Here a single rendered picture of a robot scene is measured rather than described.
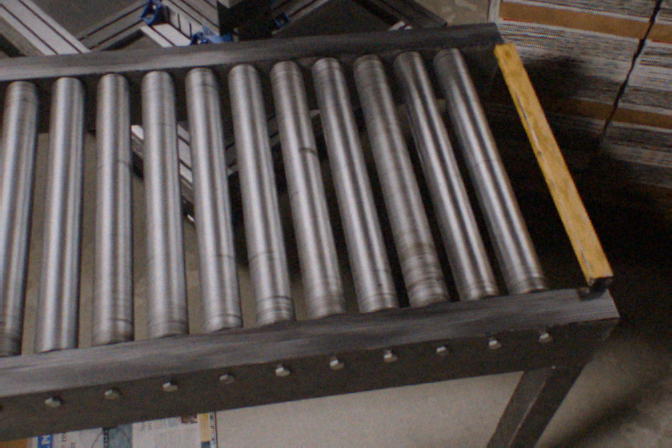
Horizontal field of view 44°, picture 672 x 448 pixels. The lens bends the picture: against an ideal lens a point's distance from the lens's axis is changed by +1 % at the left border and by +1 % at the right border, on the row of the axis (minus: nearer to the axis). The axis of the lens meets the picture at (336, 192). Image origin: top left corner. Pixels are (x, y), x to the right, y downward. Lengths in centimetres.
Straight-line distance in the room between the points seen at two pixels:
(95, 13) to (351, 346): 154
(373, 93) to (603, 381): 99
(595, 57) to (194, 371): 112
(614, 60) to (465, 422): 82
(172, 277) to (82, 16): 138
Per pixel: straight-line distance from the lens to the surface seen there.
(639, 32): 174
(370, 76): 125
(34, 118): 125
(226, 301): 101
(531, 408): 127
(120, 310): 102
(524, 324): 103
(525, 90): 125
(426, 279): 103
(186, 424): 181
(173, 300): 102
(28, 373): 101
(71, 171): 116
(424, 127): 120
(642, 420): 195
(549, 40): 174
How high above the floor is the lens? 167
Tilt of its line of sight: 52 degrees down
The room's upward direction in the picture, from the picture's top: 4 degrees clockwise
